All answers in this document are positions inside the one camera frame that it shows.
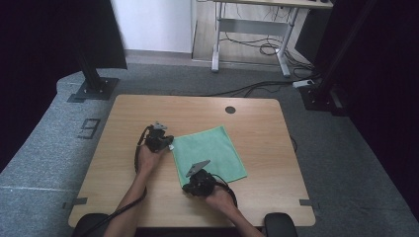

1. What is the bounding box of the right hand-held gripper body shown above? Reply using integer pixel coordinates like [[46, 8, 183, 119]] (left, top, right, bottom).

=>
[[185, 160, 217, 198]]

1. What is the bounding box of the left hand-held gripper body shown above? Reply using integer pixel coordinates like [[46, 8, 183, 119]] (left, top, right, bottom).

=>
[[143, 121, 174, 153]]

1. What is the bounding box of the green microfibre cloth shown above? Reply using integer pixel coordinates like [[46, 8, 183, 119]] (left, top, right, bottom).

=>
[[171, 124, 248, 189]]

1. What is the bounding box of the person's left hand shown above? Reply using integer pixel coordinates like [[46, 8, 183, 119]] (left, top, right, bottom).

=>
[[136, 144, 165, 178]]

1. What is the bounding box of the person's right hand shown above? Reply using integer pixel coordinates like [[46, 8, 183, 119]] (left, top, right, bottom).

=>
[[205, 185, 238, 215]]

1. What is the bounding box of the black metal stand with base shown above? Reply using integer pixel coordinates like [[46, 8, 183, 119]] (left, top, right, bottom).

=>
[[66, 48, 120, 104], [298, 0, 378, 117]]

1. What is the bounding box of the black chair armrest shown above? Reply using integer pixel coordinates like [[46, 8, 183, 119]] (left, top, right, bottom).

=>
[[71, 212, 112, 237], [263, 211, 299, 237]]

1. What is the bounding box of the grey tape strip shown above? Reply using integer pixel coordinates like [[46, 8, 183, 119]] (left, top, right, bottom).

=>
[[298, 198, 321, 210]]

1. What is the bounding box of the dark curtain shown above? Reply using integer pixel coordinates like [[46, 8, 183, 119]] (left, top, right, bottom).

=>
[[0, 0, 128, 173], [312, 0, 419, 213]]

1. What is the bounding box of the white power strip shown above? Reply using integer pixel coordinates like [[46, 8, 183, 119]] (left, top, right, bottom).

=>
[[292, 78, 316, 90]]

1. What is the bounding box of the white-legged wooden desk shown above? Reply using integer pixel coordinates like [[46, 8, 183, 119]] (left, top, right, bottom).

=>
[[197, 0, 334, 79]]

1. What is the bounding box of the black panel under desk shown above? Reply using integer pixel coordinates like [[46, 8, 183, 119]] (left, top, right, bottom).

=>
[[293, 7, 331, 64]]

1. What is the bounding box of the right hand-held gripper black cable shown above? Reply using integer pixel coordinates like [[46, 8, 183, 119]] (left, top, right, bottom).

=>
[[211, 173, 239, 209]]

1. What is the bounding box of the hand-held gripper black cable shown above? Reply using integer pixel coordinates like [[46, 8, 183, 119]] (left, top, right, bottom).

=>
[[78, 125, 156, 237], [211, 173, 239, 209]]

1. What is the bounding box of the left hand-held gripper black cable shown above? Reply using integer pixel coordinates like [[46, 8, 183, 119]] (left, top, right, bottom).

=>
[[78, 125, 156, 237]]

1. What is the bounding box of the long black floor cable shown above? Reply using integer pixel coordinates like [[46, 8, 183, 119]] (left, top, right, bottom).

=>
[[200, 79, 299, 99]]

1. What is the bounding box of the bundle of black floor cables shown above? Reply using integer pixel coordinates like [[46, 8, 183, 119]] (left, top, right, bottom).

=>
[[219, 3, 315, 72]]

